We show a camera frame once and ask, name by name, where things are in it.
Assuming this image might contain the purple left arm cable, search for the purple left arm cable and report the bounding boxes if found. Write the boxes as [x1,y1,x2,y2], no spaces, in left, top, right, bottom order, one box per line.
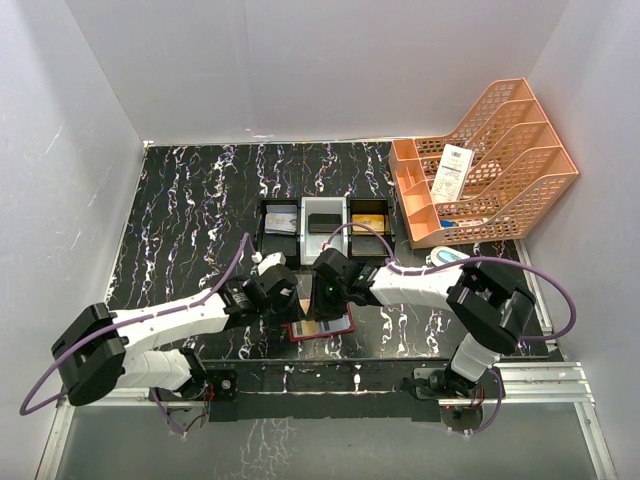
[18,233,251,416]

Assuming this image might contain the black bin right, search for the black bin right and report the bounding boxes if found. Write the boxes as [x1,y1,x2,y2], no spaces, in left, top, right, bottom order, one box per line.
[347,198,395,262]

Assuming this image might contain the black bin left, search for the black bin left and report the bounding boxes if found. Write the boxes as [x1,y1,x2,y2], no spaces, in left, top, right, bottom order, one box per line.
[254,198,301,269]

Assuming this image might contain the aluminium frame rail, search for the aluminium frame rail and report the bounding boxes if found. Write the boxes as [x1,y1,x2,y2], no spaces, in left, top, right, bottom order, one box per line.
[38,360,617,479]

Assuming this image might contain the brown credit card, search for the brown credit card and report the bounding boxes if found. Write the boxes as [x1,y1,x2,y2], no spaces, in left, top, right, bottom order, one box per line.
[299,299,317,336]

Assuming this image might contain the white paper receipt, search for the white paper receipt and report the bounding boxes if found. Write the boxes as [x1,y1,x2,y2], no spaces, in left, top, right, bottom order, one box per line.
[431,144,474,204]

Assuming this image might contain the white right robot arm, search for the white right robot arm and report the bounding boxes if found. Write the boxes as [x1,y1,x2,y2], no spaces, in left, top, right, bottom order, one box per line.
[310,248,535,398]

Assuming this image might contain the black card in white bin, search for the black card in white bin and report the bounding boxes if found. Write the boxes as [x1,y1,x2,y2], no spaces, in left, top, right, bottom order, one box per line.
[307,212,343,234]

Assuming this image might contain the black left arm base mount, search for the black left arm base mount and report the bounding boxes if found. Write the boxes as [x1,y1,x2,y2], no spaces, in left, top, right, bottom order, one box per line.
[149,348,238,440]

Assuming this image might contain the white VIP card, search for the white VIP card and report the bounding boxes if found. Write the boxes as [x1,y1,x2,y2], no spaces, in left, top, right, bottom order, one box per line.
[264,203,298,235]

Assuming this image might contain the black bin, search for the black bin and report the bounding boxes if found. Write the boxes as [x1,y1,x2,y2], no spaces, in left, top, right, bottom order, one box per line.
[254,198,301,269]
[347,198,395,262]

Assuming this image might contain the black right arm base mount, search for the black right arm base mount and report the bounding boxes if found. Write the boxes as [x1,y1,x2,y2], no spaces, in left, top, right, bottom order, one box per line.
[399,367,506,426]

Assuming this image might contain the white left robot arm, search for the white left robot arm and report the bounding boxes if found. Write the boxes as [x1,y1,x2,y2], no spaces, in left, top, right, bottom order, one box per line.
[52,253,301,406]

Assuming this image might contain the white bin middle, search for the white bin middle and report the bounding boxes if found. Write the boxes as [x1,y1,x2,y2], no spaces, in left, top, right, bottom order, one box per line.
[300,197,348,266]

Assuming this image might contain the gold card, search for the gold card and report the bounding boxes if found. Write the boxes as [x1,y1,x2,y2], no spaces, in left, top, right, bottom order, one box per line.
[351,214,389,235]

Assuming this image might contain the red leather card holder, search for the red leather card holder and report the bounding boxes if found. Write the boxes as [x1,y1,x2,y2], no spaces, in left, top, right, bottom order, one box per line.
[288,315,354,342]

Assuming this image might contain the orange plastic desk organizer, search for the orange plastic desk organizer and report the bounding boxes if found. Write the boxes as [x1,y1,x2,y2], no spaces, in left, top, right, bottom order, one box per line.
[389,78,579,249]

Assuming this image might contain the white blue tape dispenser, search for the white blue tape dispenser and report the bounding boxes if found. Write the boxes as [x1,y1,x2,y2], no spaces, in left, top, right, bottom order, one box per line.
[429,246,469,267]

